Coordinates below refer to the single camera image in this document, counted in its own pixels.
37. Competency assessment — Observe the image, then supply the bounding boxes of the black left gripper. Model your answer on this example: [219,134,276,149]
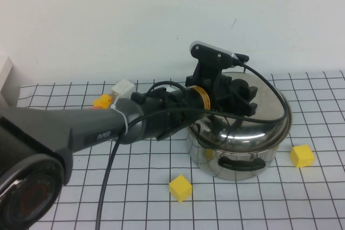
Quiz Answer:
[209,75,259,118]

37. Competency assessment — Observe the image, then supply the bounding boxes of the stainless steel lid black knob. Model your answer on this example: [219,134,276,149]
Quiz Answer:
[188,69,293,152]

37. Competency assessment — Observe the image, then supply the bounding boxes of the yellow foam cube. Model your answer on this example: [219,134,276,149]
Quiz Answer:
[168,175,193,203]
[289,144,315,169]

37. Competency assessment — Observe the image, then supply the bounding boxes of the white black-grid tablecloth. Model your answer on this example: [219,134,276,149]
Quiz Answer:
[0,71,345,230]

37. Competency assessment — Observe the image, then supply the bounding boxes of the white power adapter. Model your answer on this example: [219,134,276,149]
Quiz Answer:
[111,79,136,99]

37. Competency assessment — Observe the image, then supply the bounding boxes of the yellow rubber duck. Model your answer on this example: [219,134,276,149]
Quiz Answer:
[93,94,113,108]

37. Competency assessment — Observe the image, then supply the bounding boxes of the white grey side panel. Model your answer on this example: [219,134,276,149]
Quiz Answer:
[0,57,22,108]

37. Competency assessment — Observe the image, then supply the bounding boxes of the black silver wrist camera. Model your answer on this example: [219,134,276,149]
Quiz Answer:
[185,40,241,87]

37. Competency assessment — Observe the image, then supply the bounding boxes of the stainless steel pot black handles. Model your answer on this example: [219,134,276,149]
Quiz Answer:
[188,54,293,181]

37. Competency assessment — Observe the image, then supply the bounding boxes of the white cable tie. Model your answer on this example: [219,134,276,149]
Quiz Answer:
[109,100,129,137]

